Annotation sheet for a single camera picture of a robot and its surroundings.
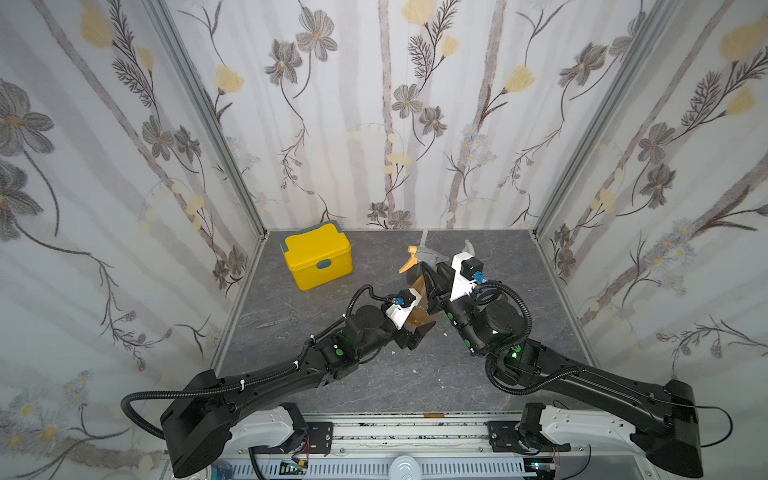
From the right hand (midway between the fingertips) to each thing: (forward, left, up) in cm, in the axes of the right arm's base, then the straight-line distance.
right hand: (436, 269), depth 60 cm
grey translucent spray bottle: (+22, -15, -21) cm, 34 cm away
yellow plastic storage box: (+22, +33, -27) cm, 48 cm away
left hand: (-1, 0, -15) cm, 16 cm away
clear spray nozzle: (+27, -1, -22) cm, 35 cm away
